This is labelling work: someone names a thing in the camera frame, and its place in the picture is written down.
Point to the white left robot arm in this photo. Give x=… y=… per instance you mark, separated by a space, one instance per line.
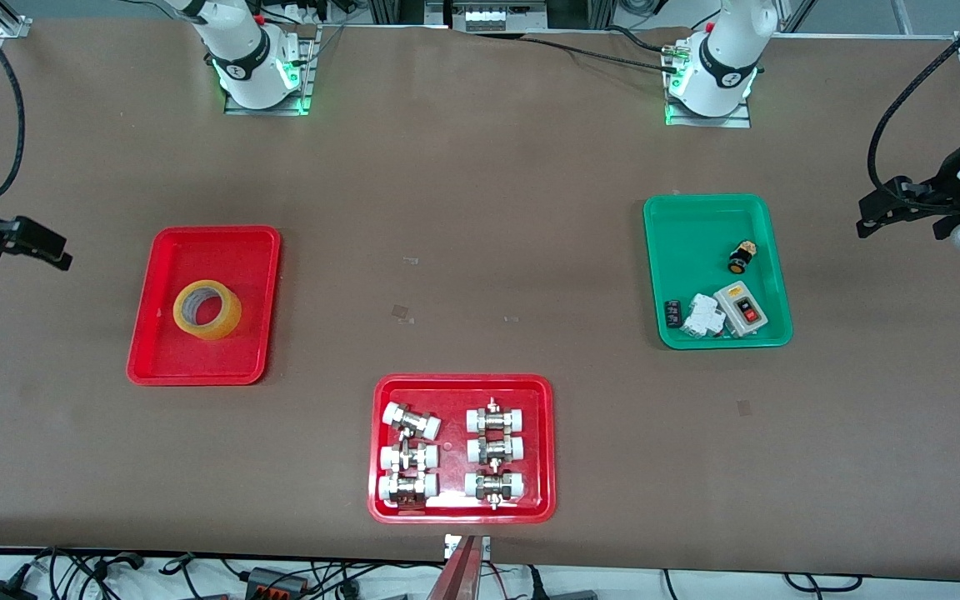
x=722 y=75

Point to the yellow tape roll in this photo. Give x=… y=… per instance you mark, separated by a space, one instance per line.
x=230 y=321

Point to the grey switch box red button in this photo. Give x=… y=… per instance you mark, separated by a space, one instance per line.
x=738 y=298

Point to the empty red plastic tray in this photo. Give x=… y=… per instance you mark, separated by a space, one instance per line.
x=205 y=358

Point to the red camera post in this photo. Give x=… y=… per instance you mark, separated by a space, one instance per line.
x=459 y=579

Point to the black power adapter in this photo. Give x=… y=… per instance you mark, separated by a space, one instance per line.
x=1 y=592

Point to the red tray with fittings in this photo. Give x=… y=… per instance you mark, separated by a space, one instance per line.
x=453 y=417

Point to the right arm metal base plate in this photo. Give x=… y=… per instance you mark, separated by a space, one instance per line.
x=307 y=75

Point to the grey connector box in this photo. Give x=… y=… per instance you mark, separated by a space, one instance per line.
x=276 y=581

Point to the black terminal block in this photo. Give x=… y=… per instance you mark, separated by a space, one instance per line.
x=673 y=314

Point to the small metal bracket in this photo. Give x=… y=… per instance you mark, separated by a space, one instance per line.
x=451 y=546

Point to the green plastic tray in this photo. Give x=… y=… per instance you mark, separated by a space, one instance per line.
x=688 y=242

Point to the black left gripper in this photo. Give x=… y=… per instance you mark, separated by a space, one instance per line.
x=938 y=193

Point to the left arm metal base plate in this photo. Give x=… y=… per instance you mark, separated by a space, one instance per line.
x=742 y=119

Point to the aluminium frame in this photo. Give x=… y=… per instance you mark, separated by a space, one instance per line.
x=588 y=12

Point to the metal fitting white caps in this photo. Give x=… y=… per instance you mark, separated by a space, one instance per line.
x=407 y=487
x=494 y=486
x=495 y=418
x=495 y=450
x=411 y=422
x=407 y=457

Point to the white circuit breaker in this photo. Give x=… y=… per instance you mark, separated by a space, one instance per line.
x=705 y=317

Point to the black plug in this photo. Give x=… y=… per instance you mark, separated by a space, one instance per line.
x=563 y=593

